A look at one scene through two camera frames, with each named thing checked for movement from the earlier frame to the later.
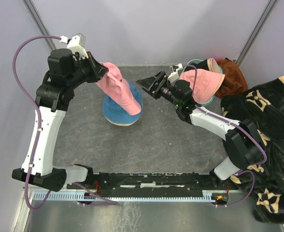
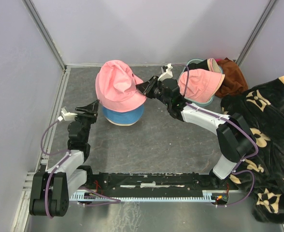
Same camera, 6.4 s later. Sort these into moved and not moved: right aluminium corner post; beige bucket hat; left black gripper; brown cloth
Moved: left black gripper
Not moved: beige bucket hat; brown cloth; right aluminium corner post
